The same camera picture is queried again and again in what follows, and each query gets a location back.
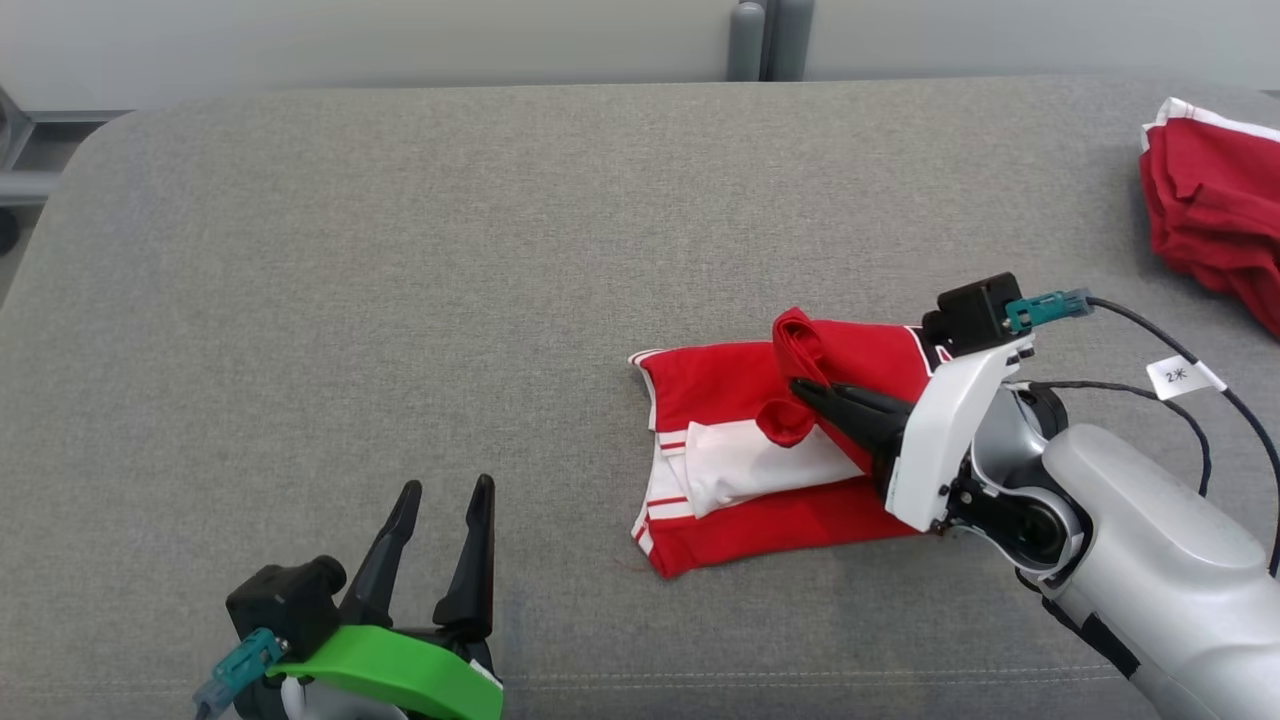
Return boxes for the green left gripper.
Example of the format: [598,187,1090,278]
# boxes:
[265,473,506,720]

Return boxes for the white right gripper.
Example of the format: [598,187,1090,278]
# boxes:
[788,335,1038,534]

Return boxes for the red shirt white sleeves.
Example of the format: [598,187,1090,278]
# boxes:
[627,306,953,582]

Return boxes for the red shorts white trim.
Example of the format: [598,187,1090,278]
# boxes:
[1137,96,1280,338]

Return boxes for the black cable teal connector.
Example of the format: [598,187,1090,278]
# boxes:
[1004,288,1280,579]
[192,627,290,720]

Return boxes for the thin black cable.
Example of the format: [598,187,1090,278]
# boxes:
[1028,379,1214,498]

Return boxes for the white cable label tag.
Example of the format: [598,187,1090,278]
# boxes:
[1146,356,1227,402]

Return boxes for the grey metal floor rail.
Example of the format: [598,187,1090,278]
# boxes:
[0,85,133,208]

